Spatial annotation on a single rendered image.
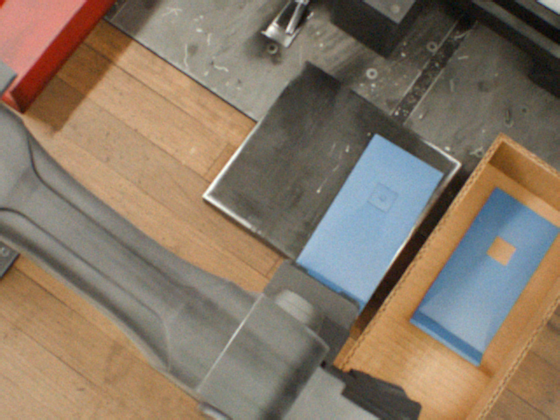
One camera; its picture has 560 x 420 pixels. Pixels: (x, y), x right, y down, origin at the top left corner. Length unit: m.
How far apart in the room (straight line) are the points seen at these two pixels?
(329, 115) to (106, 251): 0.46
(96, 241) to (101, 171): 0.43
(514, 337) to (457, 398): 0.07
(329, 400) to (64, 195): 0.21
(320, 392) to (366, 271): 0.30
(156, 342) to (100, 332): 0.38
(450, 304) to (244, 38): 0.31
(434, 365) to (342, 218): 0.15
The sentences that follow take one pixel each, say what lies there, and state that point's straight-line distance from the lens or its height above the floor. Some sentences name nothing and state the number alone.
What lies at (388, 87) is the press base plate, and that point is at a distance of 1.06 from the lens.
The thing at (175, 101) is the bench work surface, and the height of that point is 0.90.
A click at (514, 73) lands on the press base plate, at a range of 1.09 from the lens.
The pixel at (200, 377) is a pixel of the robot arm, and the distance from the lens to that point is 0.63.
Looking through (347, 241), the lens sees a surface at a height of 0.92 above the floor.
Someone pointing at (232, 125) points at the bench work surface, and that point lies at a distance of 1.04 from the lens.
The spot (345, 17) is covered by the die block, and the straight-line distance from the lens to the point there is 1.05.
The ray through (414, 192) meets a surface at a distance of 1.01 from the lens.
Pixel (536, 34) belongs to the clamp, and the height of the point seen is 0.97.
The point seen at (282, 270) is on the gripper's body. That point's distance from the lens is 0.81.
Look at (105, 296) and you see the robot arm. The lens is 0.61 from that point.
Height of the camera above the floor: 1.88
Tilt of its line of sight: 75 degrees down
